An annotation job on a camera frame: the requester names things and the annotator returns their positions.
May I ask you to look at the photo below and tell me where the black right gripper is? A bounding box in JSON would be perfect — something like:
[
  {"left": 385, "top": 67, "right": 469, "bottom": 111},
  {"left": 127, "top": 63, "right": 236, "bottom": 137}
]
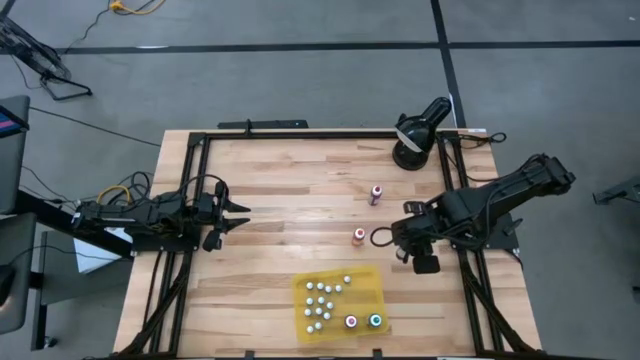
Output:
[{"left": 391, "top": 200, "right": 441, "bottom": 275}]

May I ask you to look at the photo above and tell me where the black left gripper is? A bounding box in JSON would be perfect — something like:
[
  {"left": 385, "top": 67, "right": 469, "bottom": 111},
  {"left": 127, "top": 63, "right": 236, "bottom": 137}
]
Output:
[{"left": 192, "top": 180, "right": 251, "bottom": 253}]

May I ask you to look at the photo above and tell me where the black desk lamp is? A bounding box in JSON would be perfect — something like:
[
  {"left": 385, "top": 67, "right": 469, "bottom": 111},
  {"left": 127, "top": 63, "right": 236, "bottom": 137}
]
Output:
[{"left": 391, "top": 96, "right": 454, "bottom": 172}]

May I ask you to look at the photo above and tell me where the yellow translucent plastic tray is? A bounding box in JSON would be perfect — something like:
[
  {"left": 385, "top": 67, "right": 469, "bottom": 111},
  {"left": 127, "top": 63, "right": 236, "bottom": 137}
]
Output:
[{"left": 291, "top": 264, "right": 390, "bottom": 345}]

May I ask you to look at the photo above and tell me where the white cardboard box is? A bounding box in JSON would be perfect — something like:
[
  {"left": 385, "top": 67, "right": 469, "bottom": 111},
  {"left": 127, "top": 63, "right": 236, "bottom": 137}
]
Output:
[{"left": 73, "top": 227, "right": 135, "bottom": 275}]

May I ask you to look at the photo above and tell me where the black table beam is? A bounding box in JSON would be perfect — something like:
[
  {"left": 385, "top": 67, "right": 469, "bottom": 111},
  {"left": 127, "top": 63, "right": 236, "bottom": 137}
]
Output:
[{"left": 14, "top": 189, "right": 134, "bottom": 259}]

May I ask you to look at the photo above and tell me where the grey stand foot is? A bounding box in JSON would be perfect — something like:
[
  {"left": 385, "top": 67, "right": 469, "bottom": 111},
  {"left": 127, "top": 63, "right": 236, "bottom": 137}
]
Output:
[{"left": 592, "top": 174, "right": 640, "bottom": 206}]

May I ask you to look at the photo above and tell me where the black upright leg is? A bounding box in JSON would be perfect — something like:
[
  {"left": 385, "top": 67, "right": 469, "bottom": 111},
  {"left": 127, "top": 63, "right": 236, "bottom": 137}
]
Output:
[{"left": 30, "top": 272, "right": 49, "bottom": 351}]

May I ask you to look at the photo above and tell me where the grey side table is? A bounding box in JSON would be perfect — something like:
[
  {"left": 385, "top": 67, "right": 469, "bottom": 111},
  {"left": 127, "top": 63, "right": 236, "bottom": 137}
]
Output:
[{"left": 0, "top": 94, "right": 31, "bottom": 216}]

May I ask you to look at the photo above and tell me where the laptop screen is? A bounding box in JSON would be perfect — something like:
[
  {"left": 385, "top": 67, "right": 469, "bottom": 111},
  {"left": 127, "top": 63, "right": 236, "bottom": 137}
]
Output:
[{"left": 0, "top": 110, "right": 29, "bottom": 139}]

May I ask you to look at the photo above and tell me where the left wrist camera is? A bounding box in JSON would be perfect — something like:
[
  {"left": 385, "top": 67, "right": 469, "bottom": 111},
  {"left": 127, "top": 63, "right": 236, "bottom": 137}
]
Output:
[{"left": 198, "top": 196, "right": 217, "bottom": 222}]

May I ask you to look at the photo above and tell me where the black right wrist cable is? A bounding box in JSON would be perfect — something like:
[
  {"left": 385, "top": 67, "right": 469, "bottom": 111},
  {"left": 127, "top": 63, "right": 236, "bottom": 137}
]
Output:
[{"left": 370, "top": 225, "right": 397, "bottom": 248}]

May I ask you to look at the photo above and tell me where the black flat bracket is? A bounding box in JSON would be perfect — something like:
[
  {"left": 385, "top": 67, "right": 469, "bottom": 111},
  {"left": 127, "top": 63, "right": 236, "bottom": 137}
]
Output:
[{"left": 217, "top": 118, "right": 310, "bottom": 130}]

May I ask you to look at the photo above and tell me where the yellow coiled cable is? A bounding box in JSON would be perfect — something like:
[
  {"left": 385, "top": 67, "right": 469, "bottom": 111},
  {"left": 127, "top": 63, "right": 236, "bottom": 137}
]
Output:
[{"left": 96, "top": 184, "right": 132, "bottom": 206}]

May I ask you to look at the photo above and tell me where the long black floor cable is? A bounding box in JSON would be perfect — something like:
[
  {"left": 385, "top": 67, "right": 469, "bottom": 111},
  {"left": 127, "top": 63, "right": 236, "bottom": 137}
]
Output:
[{"left": 28, "top": 106, "right": 162, "bottom": 149}]

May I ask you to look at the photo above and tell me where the yellow floor cable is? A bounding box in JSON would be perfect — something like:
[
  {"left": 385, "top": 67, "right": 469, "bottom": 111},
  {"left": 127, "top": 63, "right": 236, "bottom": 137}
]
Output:
[{"left": 108, "top": 0, "right": 167, "bottom": 16}]

